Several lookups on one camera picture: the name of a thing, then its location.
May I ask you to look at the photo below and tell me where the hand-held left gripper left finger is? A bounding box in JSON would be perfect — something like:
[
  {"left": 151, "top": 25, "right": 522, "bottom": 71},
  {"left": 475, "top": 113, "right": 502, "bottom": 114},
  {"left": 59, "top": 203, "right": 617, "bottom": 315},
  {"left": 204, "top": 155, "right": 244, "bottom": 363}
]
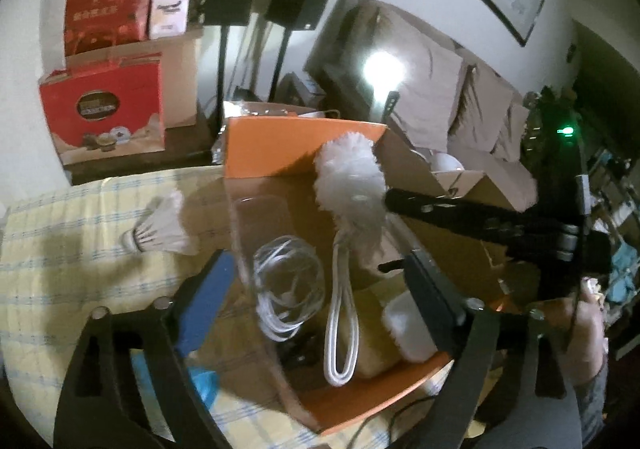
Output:
[{"left": 52, "top": 249, "right": 240, "bottom": 449}]

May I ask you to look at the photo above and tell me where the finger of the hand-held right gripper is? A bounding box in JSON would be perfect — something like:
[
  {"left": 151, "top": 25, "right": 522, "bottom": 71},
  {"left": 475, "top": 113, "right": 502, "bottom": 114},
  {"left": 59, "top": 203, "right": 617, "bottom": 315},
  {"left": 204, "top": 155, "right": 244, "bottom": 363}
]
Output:
[
  {"left": 384, "top": 187, "right": 562, "bottom": 226},
  {"left": 400, "top": 210, "right": 565, "bottom": 258}
]

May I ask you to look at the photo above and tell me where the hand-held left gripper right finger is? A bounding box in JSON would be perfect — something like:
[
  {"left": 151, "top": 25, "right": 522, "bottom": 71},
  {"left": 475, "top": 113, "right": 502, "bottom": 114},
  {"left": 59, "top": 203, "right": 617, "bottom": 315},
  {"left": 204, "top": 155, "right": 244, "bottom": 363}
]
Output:
[{"left": 407, "top": 251, "right": 590, "bottom": 449}]

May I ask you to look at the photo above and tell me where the white fluffy duster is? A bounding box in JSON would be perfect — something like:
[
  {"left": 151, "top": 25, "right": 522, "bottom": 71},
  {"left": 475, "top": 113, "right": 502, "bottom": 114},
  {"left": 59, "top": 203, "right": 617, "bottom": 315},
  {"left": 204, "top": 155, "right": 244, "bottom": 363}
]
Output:
[{"left": 314, "top": 131, "right": 389, "bottom": 388}]

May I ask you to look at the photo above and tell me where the orange cardboard box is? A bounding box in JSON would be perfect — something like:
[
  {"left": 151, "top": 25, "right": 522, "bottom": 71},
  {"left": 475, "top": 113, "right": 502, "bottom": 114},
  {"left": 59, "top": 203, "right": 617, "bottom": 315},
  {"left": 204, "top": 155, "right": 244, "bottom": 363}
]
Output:
[{"left": 222, "top": 115, "right": 506, "bottom": 436}]

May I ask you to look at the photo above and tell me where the person's right forearm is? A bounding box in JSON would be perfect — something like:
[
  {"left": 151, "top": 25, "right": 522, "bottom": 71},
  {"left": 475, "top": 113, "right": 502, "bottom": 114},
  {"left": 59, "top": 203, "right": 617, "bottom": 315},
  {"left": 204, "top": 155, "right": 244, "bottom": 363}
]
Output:
[{"left": 572, "top": 360, "right": 610, "bottom": 440}]

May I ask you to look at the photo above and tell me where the person's right hand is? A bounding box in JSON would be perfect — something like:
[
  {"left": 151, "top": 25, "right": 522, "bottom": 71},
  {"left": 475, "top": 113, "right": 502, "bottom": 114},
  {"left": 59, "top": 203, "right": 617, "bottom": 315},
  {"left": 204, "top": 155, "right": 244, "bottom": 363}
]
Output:
[{"left": 546, "top": 283, "right": 609, "bottom": 386}]

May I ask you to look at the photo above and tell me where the cluttered shelf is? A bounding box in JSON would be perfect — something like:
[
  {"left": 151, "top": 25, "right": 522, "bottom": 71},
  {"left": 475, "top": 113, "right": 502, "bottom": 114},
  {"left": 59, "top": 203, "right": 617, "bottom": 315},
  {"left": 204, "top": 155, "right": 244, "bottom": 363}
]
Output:
[{"left": 585, "top": 144, "right": 640, "bottom": 361}]

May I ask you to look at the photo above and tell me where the white rectangular case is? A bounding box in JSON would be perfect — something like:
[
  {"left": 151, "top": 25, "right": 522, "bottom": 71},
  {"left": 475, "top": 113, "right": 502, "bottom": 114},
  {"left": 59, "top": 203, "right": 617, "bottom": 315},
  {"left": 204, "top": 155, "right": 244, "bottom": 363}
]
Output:
[{"left": 381, "top": 291, "right": 442, "bottom": 364}]

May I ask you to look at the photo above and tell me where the white round bowl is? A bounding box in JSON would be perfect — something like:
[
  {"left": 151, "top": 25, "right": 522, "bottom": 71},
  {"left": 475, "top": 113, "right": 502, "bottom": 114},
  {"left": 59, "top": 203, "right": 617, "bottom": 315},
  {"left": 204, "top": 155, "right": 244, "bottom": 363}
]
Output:
[{"left": 429, "top": 152, "right": 467, "bottom": 174}]

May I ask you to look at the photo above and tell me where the brown cardboard box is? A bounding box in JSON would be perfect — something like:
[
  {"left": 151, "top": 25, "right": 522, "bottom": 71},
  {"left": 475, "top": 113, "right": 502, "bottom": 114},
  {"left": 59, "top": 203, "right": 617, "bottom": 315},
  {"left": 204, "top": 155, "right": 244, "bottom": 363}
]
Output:
[{"left": 382, "top": 128, "right": 541, "bottom": 280}]

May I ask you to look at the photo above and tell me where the light blue item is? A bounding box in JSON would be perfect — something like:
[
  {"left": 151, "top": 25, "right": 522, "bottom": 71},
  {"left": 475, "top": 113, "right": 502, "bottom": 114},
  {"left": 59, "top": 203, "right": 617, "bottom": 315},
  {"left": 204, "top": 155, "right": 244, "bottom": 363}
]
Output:
[{"left": 189, "top": 363, "right": 222, "bottom": 411}]

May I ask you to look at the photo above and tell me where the white shuttlecock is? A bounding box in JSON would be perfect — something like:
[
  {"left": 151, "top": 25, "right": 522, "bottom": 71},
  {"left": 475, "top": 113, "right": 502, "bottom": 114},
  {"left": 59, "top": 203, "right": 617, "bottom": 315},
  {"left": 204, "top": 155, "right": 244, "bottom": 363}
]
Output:
[{"left": 121, "top": 189, "right": 199, "bottom": 256}]

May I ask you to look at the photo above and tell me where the brown sofa cushion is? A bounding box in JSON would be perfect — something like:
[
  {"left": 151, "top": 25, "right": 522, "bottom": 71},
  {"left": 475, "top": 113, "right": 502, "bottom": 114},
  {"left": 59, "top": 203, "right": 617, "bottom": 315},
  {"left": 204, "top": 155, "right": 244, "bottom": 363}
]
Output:
[
  {"left": 370, "top": 4, "right": 467, "bottom": 150},
  {"left": 446, "top": 63, "right": 517, "bottom": 156}
]

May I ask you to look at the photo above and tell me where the small black item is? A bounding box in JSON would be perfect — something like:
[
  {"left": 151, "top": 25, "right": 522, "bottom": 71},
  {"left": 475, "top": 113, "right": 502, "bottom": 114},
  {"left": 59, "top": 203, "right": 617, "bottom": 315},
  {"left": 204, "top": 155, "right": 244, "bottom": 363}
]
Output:
[{"left": 276, "top": 330, "right": 327, "bottom": 378}]

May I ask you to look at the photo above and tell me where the yellow checked tablecloth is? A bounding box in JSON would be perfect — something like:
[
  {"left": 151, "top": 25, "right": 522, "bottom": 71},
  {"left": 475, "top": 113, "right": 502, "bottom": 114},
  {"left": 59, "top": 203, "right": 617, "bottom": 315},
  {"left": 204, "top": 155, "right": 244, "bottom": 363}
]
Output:
[{"left": 0, "top": 164, "right": 401, "bottom": 449}]

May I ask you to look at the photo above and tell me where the lit portable lamp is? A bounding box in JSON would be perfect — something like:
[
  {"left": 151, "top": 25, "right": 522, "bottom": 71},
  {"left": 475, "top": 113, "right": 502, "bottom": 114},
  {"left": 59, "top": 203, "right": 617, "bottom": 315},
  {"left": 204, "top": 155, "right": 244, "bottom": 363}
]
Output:
[{"left": 359, "top": 48, "right": 409, "bottom": 96}]

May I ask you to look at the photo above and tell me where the red box with oval label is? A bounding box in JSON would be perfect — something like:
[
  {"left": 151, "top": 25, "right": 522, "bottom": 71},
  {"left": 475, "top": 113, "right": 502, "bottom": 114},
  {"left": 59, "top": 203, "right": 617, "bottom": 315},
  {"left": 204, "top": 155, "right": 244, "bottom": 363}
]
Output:
[{"left": 39, "top": 54, "right": 167, "bottom": 168}]

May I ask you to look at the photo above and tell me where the black speaker stand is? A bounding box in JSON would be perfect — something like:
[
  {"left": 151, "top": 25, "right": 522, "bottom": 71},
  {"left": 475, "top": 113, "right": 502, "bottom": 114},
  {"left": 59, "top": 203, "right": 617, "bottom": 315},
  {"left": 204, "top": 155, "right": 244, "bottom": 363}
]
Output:
[
  {"left": 214, "top": 24, "right": 232, "bottom": 130},
  {"left": 267, "top": 28, "right": 292, "bottom": 102}
]

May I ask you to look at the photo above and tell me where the large plain cardboard box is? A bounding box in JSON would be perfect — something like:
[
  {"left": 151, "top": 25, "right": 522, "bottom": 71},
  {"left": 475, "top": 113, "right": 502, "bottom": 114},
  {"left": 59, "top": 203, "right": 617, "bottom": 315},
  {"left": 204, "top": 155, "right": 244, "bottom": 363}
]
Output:
[{"left": 65, "top": 26, "right": 206, "bottom": 130}]

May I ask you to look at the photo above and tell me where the pink and white box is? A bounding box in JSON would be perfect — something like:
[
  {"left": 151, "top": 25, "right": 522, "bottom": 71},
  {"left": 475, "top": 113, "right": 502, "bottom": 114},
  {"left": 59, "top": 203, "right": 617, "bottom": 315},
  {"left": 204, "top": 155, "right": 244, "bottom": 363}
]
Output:
[{"left": 147, "top": 0, "right": 194, "bottom": 40}]

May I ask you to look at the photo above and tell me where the red patterned gift box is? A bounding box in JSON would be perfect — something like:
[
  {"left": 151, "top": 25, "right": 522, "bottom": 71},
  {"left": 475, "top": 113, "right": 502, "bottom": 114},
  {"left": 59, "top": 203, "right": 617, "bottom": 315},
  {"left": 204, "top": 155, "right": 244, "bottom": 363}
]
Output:
[{"left": 64, "top": 0, "right": 166, "bottom": 57}]

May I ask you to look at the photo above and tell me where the coiled clear cable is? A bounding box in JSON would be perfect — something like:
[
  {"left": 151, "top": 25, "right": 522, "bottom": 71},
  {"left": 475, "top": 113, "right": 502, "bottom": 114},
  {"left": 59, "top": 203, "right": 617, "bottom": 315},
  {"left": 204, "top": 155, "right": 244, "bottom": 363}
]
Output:
[{"left": 251, "top": 235, "right": 327, "bottom": 343}]

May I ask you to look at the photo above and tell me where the black bracket stand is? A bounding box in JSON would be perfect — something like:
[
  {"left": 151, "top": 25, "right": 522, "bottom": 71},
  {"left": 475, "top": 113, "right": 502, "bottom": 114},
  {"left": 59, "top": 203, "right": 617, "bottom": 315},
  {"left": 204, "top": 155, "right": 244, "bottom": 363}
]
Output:
[{"left": 382, "top": 91, "right": 402, "bottom": 126}]

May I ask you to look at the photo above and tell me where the black cable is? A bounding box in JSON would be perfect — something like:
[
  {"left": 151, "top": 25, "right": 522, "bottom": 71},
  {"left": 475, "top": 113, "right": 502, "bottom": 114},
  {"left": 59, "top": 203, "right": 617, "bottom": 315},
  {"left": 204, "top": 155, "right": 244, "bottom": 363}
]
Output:
[{"left": 350, "top": 394, "right": 451, "bottom": 449}]

